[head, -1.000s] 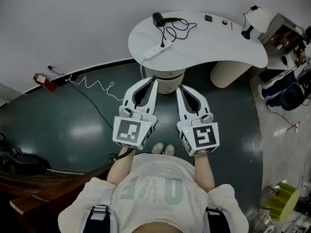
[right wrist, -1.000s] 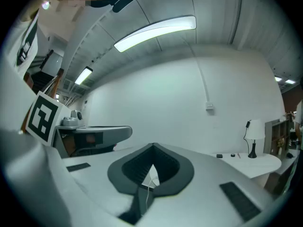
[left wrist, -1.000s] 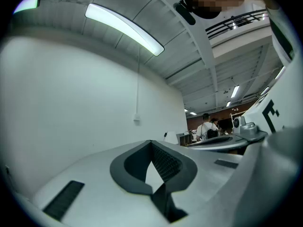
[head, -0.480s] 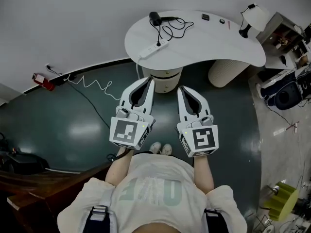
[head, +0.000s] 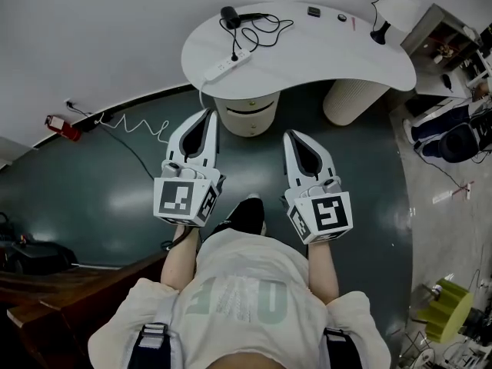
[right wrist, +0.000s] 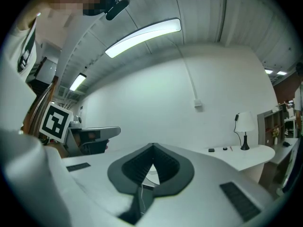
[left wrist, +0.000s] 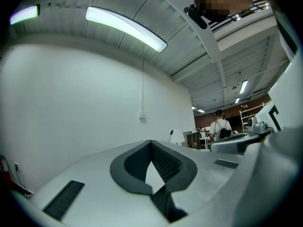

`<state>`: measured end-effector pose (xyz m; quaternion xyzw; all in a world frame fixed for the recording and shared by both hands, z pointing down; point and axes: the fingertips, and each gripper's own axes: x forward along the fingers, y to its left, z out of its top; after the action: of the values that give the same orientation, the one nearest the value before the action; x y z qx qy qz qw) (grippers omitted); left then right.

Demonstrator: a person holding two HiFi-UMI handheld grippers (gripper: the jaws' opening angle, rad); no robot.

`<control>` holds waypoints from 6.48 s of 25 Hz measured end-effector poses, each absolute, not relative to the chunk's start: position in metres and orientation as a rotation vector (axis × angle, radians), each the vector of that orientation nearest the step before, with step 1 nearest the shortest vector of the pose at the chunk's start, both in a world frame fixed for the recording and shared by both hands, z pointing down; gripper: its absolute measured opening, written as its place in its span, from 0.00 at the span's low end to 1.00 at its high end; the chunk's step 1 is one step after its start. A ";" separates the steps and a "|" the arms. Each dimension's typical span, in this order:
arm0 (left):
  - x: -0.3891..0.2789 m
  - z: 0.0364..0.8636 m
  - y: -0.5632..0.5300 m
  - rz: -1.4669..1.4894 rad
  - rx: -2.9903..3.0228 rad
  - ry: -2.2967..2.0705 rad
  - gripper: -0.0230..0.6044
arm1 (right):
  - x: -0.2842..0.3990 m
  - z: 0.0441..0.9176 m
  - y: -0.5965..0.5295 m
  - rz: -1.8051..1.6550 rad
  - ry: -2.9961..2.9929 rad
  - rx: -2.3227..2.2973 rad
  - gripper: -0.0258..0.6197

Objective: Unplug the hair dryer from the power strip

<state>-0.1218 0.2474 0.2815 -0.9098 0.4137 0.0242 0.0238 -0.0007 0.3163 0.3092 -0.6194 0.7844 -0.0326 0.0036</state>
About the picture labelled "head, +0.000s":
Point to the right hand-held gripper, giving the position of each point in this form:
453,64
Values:
330,215

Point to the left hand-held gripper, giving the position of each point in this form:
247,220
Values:
177,202

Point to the white power strip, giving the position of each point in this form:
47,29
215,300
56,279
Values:
225,67

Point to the black round power plug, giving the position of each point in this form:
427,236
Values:
233,57

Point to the person's left forearm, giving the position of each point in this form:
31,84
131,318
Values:
178,260

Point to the person's right forearm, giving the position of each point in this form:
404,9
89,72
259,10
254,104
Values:
321,271

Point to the black hair dryer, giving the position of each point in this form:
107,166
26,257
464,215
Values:
230,15

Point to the cream ribbed table leg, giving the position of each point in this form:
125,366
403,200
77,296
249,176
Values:
346,102

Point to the person's black shoe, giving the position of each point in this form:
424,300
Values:
246,213

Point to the red fire extinguisher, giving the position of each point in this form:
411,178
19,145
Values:
67,129

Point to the person's white printed t-shirt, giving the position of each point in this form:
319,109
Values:
238,283

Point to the white side desk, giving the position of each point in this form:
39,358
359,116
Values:
430,86

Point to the red pen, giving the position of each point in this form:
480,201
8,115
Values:
353,24

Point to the small round black object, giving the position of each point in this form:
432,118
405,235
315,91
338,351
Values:
341,17

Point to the black square device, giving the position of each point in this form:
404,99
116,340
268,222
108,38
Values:
314,11

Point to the black office chair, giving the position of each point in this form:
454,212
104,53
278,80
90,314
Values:
457,143

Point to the black lamp with white shade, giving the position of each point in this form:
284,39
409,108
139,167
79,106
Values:
401,12

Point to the grey shelf unit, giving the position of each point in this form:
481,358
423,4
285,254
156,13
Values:
423,25

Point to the black equipment case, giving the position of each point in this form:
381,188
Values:
34,258

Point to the dark wooden furniture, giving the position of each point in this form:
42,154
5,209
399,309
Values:
65,306

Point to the yellow-green ribbed stool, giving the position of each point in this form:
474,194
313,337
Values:
449,313

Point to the cream drawer pedestal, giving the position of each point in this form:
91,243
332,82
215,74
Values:
246,120

